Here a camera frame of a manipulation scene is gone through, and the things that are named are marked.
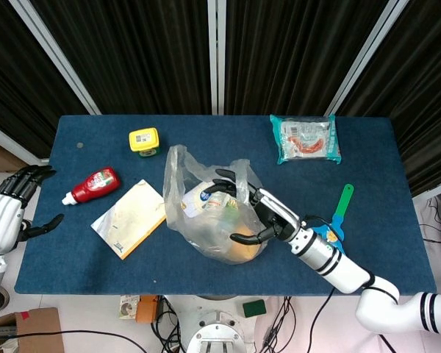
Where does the brown cardboard box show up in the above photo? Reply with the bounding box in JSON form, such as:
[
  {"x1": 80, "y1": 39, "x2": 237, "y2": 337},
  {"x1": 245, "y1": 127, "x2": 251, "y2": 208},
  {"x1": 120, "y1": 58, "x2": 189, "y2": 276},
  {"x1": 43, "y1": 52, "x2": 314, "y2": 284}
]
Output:
[{"x1": 0, "y1": 307, "x2": 65, "y2": 353}]

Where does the teal snack packet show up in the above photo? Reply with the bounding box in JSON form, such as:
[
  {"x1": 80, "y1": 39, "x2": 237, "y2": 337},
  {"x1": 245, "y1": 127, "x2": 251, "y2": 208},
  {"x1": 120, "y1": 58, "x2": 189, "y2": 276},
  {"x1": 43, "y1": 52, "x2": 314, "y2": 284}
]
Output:
[{"x1": 270, "y1": 113, "x2": 343, "y2": 165}]

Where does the white frame post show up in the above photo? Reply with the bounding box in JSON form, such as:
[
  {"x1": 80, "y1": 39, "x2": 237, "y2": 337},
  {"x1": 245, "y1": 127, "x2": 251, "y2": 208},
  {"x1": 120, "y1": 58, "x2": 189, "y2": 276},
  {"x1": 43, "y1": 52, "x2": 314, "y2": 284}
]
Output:
[
  {"x1": 323, "y1": 0, "x2": 411, "y2": 117},
  {"x1": 207, "y1": 0, "x2": 226, "y2": 115},
  {"x1": 9, "y1": 0, "x2": 103, "y2": 115}
]

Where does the clear plastic bag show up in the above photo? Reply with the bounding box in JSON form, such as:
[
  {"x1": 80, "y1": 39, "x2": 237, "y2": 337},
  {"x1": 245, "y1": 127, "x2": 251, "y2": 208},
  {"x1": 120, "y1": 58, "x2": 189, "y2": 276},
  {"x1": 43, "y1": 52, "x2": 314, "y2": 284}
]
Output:
[{"x1": 162, "y1": 144, "x2": 265, "y2": 265}]

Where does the white carton in bag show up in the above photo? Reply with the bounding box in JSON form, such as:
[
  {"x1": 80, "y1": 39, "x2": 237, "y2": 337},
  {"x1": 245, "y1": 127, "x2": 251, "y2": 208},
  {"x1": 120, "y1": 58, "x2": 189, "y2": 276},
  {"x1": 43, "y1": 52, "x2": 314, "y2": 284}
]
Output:
[{"x1": 182, "y1": 183, "x2": 243, "y2": 221}]

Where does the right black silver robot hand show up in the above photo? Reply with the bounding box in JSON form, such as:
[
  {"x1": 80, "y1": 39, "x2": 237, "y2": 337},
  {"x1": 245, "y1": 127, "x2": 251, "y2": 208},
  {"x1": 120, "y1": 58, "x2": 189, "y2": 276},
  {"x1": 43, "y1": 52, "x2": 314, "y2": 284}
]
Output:
[{"x1": 204, "y1": 168, "x2": 303, "y2": 246}]

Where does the red ketchup squeeze bottle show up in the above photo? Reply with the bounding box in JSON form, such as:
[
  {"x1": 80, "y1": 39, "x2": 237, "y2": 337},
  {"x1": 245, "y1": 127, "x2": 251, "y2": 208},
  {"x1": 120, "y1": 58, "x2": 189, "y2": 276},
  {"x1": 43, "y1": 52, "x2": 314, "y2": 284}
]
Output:
[{"x1": 61, "y1": 166, "x2": 121, "y2": 207}]

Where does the orange small box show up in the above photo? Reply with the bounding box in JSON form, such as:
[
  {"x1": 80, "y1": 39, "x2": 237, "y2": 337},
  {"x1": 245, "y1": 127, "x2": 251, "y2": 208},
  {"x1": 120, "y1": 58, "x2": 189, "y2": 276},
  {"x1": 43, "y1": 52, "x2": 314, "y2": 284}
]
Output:
[{"x1": 135, "y1": 295, "x2": 159, "y2": 324}]

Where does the white yellow paper envelope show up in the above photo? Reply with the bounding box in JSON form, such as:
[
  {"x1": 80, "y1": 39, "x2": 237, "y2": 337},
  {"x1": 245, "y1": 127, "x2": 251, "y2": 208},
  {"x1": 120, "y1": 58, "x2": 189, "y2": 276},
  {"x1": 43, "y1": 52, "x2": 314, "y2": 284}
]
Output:
[{"x1": 90, "y1": 179, "x2": 168, "y2": 260}]

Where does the green tub with yellow lid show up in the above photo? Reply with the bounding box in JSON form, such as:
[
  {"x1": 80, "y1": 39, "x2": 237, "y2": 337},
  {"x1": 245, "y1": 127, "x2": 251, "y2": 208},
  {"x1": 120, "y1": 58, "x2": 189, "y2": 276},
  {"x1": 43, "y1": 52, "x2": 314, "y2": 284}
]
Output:
[{"x1": 128, "y1": 127, "x2": 162, "y2": 159}]

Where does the blue hand clapper toy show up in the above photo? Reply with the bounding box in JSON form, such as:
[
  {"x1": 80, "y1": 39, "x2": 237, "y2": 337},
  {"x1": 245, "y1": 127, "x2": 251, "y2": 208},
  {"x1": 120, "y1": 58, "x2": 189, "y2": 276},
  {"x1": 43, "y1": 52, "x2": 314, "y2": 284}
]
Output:
[{"x1": 310, "y1": 183, "x2": 355, "y2": 254}]

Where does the black cable bundle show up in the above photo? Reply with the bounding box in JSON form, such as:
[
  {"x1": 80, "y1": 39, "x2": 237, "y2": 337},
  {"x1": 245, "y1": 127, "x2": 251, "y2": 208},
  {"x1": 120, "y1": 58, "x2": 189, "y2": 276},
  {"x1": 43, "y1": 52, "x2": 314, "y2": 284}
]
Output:
[{"x1": 262, "y1": 296, "x2": 295, "y2": 353}]

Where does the black pleated curtain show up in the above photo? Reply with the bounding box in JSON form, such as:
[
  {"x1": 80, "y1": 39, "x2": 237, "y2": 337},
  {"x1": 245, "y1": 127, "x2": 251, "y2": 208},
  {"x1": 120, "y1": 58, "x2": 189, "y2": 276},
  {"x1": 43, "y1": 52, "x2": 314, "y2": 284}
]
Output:
[
  {"x1": 0, "y1": 0, "x2": 93, "y2": 159},
  {"x1": 31, "y1": 0, "x2": 212, "y2": 115},
  {"x1": 336, "y1": 0, "x2": 441, "y2": 198},
  {"x1": 223, "y1": 0, "x2": 390, "y2": 117}
]

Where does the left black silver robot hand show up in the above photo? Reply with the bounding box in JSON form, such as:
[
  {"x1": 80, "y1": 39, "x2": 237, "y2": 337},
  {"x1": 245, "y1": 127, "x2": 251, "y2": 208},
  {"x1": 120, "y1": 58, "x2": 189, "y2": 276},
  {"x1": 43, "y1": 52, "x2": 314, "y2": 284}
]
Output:
[{"x1": 0, "y1": 164, "x2": 65, "y2": 257}]

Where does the blue felt table cover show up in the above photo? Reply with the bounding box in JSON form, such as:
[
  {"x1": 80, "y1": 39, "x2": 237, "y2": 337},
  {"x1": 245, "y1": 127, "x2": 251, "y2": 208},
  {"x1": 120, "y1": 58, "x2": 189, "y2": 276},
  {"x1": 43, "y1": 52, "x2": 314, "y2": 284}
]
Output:
[{"x1": 13, "y1": 114, "x2": 437, "y2": 297}]

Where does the orange round bread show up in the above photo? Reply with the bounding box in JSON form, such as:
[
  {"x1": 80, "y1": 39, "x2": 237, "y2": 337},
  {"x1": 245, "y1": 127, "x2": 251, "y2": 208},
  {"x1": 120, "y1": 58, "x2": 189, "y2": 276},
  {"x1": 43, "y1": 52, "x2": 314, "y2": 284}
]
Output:
[{"x1": 229, "y1": 226, "x2": 264, "y2": 263}]

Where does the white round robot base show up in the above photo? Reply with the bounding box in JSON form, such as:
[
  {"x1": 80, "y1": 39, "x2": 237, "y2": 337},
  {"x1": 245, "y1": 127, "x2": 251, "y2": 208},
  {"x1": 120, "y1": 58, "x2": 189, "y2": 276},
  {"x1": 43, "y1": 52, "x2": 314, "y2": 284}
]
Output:
[{"x1": 186, "y1": 296, "x2": 257, "y2": 353}]

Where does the green sponge block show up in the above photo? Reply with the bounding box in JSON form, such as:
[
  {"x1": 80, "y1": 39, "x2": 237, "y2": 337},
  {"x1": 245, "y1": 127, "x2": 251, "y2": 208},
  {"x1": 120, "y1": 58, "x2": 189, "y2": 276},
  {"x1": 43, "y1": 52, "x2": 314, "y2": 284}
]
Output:
[{"x1": 242, "y1": 299, "x2": 268, "y2": 318}]

